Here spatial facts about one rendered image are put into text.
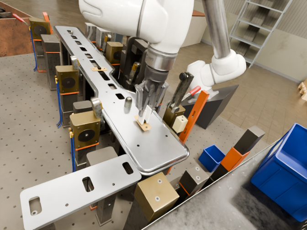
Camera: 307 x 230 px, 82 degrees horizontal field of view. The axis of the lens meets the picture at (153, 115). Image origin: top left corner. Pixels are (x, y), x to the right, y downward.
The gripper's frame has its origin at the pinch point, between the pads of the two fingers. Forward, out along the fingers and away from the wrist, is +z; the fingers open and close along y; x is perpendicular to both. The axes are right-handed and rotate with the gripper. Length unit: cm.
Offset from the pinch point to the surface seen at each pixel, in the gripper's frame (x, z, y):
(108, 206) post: 17.4, 21.7, 19.7
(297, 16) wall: -189, -51, -602
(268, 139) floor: 5, 104, -244
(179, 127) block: 9.5, 1.4, -11.0
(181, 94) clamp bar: 1.6, -8.6, -14.0
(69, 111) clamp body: -38.5, 24.0, 18.0
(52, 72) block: -76, 21, 18
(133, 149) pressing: 9.7, 5.1, 9.4
